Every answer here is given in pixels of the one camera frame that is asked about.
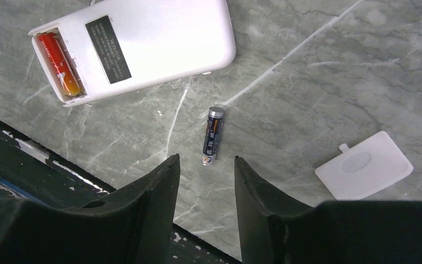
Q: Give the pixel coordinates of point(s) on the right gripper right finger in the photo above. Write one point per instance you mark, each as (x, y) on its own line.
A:
(276, 228)

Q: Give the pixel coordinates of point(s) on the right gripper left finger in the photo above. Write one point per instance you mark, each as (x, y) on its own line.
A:
(131, 225)

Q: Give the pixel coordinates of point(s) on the white battery cover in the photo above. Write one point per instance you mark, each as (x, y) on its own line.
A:
(364, 169)

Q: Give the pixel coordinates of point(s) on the dark battery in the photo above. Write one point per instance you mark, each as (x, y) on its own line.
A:
(211, 140)

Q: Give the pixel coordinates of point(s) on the red battery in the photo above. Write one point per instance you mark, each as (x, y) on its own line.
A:
(60, 65)

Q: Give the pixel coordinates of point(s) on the white remote control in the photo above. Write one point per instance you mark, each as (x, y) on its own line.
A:
(114, 47)

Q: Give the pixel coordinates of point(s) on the black base frame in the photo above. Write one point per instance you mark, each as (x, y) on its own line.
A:
(28, 169)

